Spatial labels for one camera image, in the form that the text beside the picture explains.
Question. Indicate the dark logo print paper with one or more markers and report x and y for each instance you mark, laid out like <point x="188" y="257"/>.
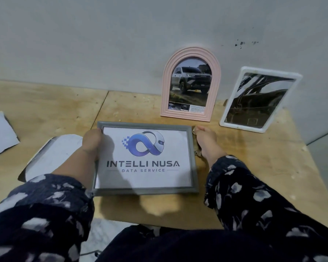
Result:
<point x="0" y="133"/>

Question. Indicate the pink arched photo frame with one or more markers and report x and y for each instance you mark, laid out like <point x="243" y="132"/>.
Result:
<point x="165" y="92"/>

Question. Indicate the person's dark clothing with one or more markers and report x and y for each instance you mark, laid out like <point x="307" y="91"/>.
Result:
<point x="180" y="245"/>

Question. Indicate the person's right forearm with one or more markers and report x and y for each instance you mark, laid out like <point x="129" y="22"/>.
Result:
<point x="248" y="201"/>

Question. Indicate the person's right hand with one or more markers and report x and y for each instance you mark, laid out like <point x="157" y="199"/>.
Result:
<point x="209" y="145"/>

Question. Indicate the white picture frame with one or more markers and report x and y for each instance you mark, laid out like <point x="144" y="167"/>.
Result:
<point x="240" y="126"/>

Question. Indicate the dark print sheet face-down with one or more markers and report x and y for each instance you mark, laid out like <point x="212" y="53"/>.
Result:
<point x="52" y="158"/>

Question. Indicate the brown wiping cloth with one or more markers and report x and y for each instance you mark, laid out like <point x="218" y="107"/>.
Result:
<point x="198" y="153"/>

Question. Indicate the grey framed Intelli Nusa sign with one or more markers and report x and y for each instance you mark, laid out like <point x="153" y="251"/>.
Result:
<point x="145" y="191"/>

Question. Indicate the person's left forearm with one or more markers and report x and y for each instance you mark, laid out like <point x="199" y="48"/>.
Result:
<point x="38" y="215"/>

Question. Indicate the person's left hand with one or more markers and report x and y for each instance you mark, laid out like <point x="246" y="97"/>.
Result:
<point x="93" y="143"/>

